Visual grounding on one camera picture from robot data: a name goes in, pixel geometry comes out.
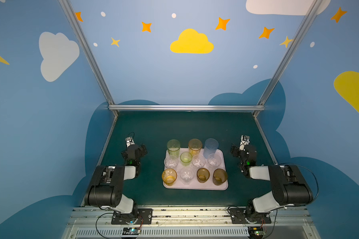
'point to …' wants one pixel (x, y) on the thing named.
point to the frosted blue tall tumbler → (211, 145)
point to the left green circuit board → (131, 231)
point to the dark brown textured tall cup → (220, 177)
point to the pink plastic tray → (195, 172)
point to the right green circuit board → (256, 231)
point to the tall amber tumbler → (195, 147)
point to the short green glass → (185, 158)
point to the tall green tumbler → (173, 146)
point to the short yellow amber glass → (169, 176)
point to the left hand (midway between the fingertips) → (138, 144)
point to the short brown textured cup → (203, 175)
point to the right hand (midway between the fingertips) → (242, 143)
